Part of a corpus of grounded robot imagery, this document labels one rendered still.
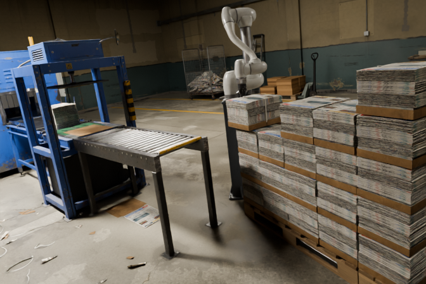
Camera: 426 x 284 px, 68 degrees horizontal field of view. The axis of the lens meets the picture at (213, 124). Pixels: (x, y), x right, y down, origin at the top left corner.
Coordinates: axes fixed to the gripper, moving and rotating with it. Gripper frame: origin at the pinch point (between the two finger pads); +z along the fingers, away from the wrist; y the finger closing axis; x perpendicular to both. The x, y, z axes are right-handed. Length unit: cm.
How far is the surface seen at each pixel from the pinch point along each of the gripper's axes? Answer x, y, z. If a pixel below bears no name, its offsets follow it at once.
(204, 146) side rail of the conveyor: -11, -50, 23
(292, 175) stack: -78, -18, 39
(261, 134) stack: -47, -18, 15
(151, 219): 38, -91, 96
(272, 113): -35.2, 3.6, 4.0
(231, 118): -13.2, -22.6, 5.7
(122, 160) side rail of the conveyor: 17, -111, 25
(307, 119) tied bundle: -94, -17, -3
